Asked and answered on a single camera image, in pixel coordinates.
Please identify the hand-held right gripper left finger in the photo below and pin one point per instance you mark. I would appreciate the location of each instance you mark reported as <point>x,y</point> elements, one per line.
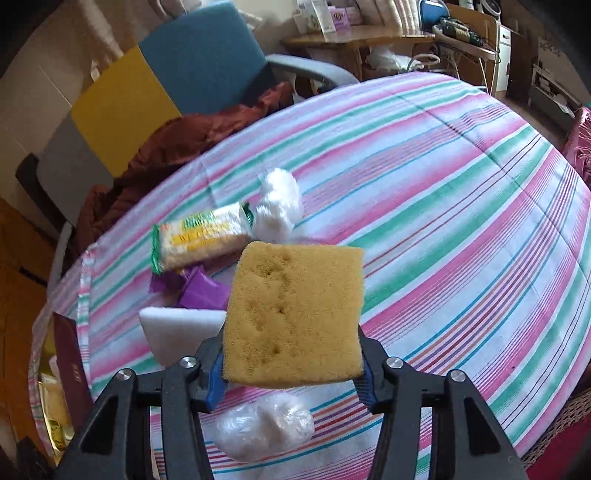
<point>213,392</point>

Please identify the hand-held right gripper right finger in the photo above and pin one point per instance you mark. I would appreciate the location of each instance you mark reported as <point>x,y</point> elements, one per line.
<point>364,392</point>

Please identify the clear plastic wrap bundle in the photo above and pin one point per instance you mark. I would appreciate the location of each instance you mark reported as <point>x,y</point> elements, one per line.
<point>263,429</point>

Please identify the white foam sponge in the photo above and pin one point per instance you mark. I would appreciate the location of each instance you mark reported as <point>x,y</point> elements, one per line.
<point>180,332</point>

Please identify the purple plastic bag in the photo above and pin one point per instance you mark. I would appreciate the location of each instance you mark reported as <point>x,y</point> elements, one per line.
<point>198,290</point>

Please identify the yellow sponge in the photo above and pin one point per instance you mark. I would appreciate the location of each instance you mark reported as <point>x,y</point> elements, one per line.
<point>291,314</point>

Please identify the dark red box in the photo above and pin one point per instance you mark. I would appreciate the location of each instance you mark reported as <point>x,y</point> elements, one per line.
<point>69,360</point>

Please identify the green snack packet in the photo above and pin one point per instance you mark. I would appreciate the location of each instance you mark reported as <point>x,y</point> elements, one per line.
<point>203,235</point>

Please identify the white plastic bag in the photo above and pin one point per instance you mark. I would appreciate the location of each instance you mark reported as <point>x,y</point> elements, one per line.
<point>277,203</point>
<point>385,57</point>

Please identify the brown wicker furniture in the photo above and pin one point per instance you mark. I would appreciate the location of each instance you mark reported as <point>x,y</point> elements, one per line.
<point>563,429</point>

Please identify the wooden wardrobe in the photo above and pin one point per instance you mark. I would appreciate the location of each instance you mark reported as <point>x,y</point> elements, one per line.
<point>18,258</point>

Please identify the maroon cloth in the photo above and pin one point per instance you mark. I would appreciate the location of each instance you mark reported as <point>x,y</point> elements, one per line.
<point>184,138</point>

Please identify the pink quilt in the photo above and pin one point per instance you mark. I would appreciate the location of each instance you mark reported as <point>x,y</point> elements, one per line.
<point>579,147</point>

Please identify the grey yellow blue armchair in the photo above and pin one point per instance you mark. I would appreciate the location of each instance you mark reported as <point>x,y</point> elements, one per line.
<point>198,55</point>

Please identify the grey low shelf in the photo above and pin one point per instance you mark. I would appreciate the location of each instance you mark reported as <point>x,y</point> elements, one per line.
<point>549,87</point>

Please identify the wooden desk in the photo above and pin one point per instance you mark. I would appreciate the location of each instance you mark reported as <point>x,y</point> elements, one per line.
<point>360,34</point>

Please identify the metal table with tools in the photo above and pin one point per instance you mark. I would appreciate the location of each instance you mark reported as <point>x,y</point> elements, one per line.
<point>461,39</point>

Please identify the white cabinet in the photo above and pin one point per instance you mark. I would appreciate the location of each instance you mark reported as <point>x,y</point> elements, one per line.
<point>504,50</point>

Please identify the pink carton box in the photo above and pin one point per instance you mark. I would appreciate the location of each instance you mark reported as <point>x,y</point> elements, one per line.
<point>346,14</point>

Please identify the white carton box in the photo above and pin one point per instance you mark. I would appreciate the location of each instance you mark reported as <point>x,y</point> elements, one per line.
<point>318,14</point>

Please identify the patterned beige curtain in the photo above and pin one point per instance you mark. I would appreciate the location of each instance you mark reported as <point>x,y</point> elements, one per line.
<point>388,11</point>

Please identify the blue folding chair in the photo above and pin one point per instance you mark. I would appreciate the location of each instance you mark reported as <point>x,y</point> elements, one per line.
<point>431,9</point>

